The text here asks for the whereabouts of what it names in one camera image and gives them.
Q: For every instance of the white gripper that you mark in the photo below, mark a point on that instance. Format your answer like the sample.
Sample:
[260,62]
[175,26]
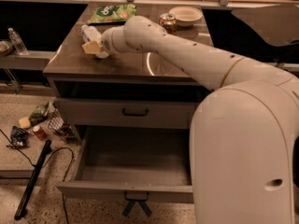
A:
[106,43]

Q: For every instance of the clear plastic water bottle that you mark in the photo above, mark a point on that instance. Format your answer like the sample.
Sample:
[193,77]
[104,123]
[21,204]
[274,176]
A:
[90,33]

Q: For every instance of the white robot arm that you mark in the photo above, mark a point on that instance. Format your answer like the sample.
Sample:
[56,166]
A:
[242,135]

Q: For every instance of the closed grey top drawer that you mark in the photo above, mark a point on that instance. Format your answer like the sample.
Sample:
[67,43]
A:
[165,115]

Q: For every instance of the small water bottle on shelf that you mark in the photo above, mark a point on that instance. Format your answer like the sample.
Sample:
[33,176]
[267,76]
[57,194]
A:
[17,42]

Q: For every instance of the grey drawer cabinet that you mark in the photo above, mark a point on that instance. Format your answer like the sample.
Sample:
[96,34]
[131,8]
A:
[144,77]

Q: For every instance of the open grey middle drawer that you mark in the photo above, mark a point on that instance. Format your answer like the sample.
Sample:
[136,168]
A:
[133,164]

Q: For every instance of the green chip bag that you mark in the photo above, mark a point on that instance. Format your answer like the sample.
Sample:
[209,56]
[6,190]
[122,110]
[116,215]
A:
[110,14]

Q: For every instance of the gold soda can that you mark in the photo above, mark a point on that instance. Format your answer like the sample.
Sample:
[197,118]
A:
[168,22]

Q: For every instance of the bowl on left shelf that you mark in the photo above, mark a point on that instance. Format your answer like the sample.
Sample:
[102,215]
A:
[6,48]

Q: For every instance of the green bag on floor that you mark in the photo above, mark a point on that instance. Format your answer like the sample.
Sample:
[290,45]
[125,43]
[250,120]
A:
[39,114]

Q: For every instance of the colourful snack pack on floor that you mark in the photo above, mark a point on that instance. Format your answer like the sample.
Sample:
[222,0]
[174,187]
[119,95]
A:
[67,134]

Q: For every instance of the white ceramic bowl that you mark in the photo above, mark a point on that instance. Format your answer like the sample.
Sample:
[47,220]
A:
[186,16]

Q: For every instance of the red can on floor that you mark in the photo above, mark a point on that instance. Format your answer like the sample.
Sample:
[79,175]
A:
[39,132]

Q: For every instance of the yellow sponge on floor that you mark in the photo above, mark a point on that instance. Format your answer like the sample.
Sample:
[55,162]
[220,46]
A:
[25,123]

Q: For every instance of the dark snack bag on floor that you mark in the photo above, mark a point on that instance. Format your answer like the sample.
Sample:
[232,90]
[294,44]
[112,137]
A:
[18,137]

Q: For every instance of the black rod on floor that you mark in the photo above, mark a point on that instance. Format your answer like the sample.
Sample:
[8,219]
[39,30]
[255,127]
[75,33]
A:
[21,210]

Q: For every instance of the black office chair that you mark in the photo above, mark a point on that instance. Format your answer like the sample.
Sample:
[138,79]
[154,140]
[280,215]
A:
[277,26]

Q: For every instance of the wire basket on floor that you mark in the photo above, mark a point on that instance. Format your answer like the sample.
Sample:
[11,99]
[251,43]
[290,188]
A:
[56,121]

